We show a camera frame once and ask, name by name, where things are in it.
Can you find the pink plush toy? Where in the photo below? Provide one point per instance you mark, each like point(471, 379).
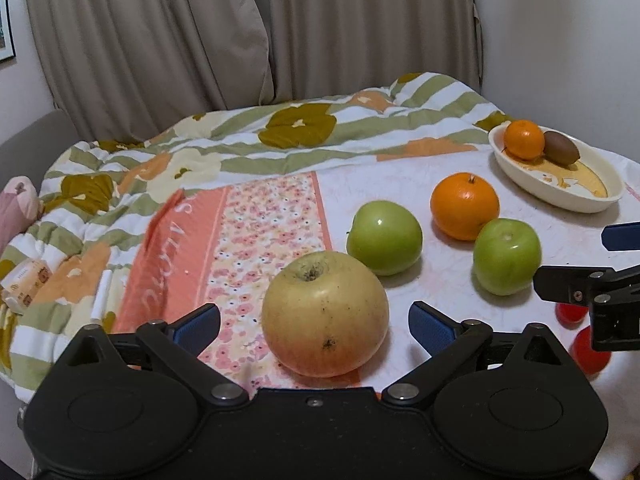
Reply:
point(17, 207)

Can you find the medium orange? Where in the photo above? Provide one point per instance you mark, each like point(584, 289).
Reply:
point(523, 140)

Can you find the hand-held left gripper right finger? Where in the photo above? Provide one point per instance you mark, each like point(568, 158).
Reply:
point(432, 328)

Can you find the grey padded headboard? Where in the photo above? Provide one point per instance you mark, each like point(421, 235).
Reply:
point(30, 140)

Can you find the large yellow apple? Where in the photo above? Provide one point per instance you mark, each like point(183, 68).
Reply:
point(325, 315)

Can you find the pink floral bed sheet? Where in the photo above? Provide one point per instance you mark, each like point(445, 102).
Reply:
point(280, 230)

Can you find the small white tube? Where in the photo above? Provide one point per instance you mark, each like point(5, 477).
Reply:
point(102, 297)

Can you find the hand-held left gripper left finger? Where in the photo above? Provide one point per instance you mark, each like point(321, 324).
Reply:
point(200, 328)

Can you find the patterned tissue packet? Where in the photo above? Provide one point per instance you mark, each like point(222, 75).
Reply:
point(25, 285)

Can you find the brown kiwi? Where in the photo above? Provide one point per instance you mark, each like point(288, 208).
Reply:
point(561, 148)

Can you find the white oval dish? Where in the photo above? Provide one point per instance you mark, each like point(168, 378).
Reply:
point(560, 195)

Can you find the red tomato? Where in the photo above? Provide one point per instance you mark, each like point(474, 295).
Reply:
point(590, 361)
point(570, 314)

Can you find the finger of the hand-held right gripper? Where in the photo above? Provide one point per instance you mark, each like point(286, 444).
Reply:
point(565, 284)
point(622, 236)

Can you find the striped floral quilt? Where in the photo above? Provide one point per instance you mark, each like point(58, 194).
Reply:
point(350, 125)

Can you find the large orange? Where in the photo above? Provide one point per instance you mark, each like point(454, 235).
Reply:
point(465, 207)

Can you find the green apple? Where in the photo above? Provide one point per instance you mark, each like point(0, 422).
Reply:
point(385, 240)
point(507, 257)

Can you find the black picture frame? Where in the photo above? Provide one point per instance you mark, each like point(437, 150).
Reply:
point(6, 20)

